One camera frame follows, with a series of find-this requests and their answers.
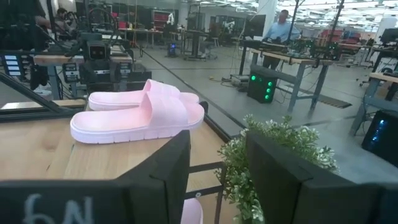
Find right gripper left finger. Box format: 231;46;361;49
116;129;192;224

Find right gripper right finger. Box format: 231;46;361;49
244;131;368;224

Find pink slide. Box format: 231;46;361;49
87;78;200;112
180;197;205;224
69;91;206;145

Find person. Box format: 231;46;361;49
53;7;73;34
29;0;53;96
262;9;302;70

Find artificial potted plant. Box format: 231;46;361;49
215;113;340;224

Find computer tower green lights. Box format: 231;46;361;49
246;72;278;105

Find wooden workbench grey legs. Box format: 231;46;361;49
249;47;336;113

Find black monitor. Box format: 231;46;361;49
243;14;267;39

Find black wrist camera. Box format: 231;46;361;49
86;40;109;62

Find wooden shelf black frame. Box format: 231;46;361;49
0;101;228;224

